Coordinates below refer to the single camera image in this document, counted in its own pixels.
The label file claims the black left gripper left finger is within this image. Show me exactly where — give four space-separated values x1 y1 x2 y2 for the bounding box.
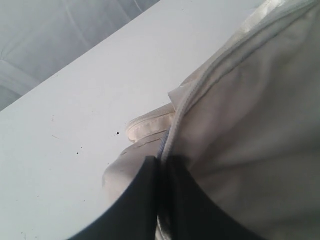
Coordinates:
71 156 160 240

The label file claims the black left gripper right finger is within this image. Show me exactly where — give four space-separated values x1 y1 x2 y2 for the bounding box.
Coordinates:
159 156 253 240

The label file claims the beige duffel bag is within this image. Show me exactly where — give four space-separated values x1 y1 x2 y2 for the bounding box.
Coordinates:
102 0 320 240

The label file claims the white backdrop curtain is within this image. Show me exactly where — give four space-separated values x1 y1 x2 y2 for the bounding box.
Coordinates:
0 0 155 109

